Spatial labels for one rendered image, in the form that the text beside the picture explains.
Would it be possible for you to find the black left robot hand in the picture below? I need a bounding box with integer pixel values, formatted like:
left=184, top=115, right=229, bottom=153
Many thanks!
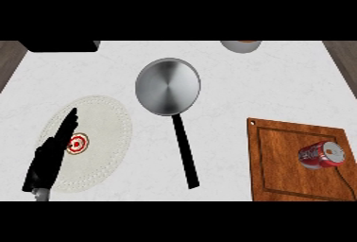
left=21, top=107, right=80, bottom=193

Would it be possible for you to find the brown wooden cutting board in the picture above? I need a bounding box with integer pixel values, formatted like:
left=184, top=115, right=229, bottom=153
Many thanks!
left=246, top=117, right=357, bottom=202

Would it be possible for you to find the red soda can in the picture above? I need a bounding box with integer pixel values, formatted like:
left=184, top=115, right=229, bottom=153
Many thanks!
left=297, top=140, right=347, bottom=170

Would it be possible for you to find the round white placemat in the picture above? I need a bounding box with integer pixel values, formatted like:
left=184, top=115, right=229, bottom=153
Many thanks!
left=36, top=95, right=135, bottom=194

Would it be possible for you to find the black appliance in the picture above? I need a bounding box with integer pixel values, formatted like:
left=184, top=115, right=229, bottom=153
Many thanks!
left=17, top=40, right=102, bottom=54

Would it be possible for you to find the grey bowl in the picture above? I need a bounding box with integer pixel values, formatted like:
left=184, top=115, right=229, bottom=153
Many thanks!
left=219, top=40, right=265, bottom=54

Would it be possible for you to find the steel frying pan black handle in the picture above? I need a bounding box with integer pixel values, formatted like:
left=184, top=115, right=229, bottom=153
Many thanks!
left=135, top=57, right=203, bottom=190

